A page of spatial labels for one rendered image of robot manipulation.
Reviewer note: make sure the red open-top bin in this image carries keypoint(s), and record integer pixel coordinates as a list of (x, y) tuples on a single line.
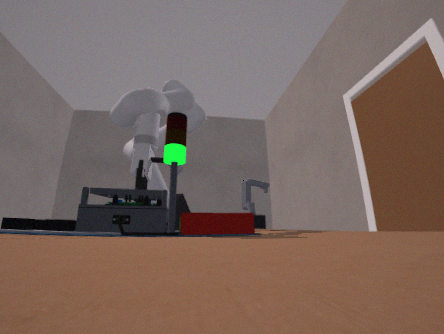
[(217, 223)]

